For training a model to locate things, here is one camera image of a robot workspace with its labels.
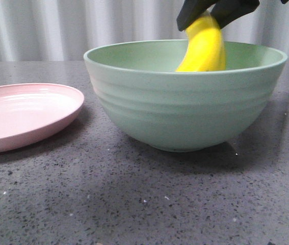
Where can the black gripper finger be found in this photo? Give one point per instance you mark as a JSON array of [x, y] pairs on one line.
[[227, 11], [190, 11]]

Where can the yellow banana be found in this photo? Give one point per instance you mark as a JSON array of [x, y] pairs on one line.
[[206, 48]]

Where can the green ribbed bowl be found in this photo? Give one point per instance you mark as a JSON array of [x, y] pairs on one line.
[[142, 93]]

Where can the pink plate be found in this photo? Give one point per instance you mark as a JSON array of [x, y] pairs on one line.
[[32, 112]]

